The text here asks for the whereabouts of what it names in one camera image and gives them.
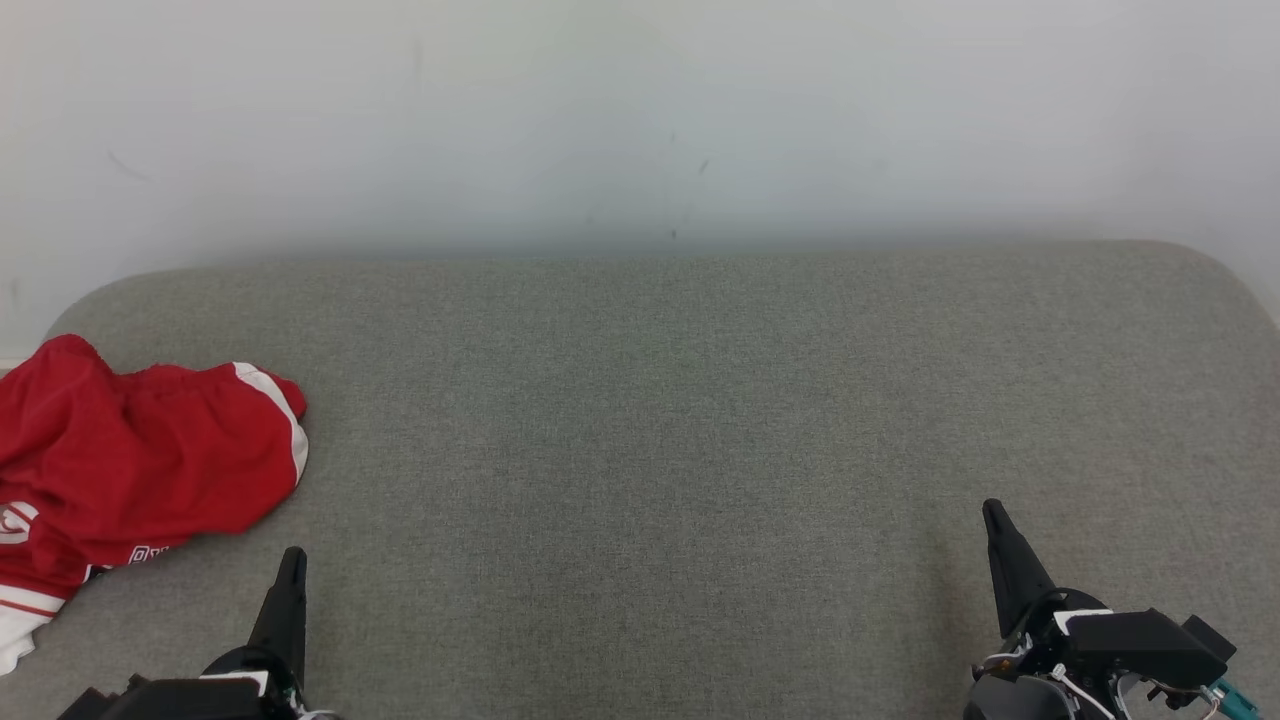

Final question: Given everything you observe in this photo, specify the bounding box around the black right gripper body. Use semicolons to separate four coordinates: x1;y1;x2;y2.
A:
964;587;1113;720

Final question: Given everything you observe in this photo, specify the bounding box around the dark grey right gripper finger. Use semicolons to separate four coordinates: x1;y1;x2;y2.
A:
983;498;1057;640

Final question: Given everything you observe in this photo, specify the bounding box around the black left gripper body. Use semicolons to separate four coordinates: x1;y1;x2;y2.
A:
203;644;307;720

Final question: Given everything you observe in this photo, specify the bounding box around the grey fabric sofa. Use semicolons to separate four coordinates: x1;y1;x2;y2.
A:
0;238;1280;720

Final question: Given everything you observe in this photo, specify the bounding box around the red white basketball jersey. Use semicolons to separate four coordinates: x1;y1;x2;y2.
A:
0;495;191;677

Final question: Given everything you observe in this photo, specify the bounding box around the red shorts white side stripe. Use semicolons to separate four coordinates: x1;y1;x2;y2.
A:
0;334;310;571

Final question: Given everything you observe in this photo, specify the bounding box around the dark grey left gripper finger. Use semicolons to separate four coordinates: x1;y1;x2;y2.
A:
249;546;309;692

